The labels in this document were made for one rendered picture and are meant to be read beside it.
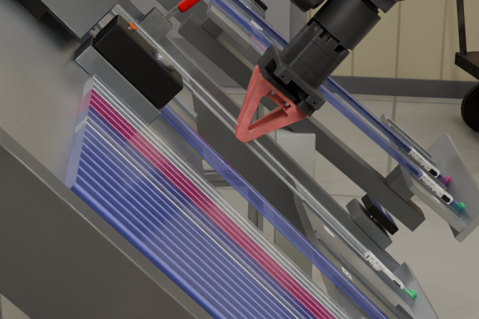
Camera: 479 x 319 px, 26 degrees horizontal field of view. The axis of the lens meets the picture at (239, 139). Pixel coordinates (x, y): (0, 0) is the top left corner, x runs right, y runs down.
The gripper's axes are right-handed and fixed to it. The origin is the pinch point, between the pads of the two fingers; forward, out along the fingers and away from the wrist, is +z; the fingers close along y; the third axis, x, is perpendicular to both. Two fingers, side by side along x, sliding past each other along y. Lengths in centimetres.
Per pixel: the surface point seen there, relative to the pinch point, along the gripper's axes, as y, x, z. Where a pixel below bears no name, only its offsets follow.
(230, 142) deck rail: -8.0, 1.9, 3.5
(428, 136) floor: -279, 135, 7
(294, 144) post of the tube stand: -37.4, 17.6, 3.8
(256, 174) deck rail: -8.0, 7.0, 4.6
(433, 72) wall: -336, 141, -12
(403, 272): -6.0, 29.3, 2.1
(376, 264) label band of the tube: 0.6, 22.7, 2.1
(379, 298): 12.1, 20.1, 2.4
